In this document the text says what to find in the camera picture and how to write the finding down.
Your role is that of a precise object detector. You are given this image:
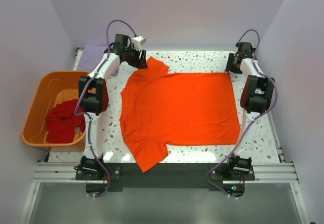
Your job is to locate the orange t-shirt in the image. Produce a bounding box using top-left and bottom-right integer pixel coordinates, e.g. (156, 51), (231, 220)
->
(120, 58), (240, 172)

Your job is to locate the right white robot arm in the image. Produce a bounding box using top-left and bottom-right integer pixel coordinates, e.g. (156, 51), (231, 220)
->
(215, 42), (274, 180)

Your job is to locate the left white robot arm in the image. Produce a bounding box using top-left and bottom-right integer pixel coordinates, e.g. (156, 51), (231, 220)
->
(75, 34), (148, 178)

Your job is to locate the folded lavender t-shirt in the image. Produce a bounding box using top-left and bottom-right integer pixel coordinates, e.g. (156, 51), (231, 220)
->
(76, 44), (107, 72)

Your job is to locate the orange plastic basket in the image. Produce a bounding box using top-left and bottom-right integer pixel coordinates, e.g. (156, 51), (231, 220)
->
(22, 70), (89, 152)

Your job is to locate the red t-shirt in basket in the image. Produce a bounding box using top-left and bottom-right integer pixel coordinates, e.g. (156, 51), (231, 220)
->
(45, 99), (86, 144)

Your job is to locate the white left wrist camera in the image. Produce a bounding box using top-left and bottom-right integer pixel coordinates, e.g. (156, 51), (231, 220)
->
(132, 36), (146, 51)

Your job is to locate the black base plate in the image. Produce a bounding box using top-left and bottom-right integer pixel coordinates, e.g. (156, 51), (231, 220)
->
(74, 161), (256, 194)

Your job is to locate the aluminium front rail frame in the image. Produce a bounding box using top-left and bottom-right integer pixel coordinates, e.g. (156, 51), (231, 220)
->
(32, 161), (310, 223)

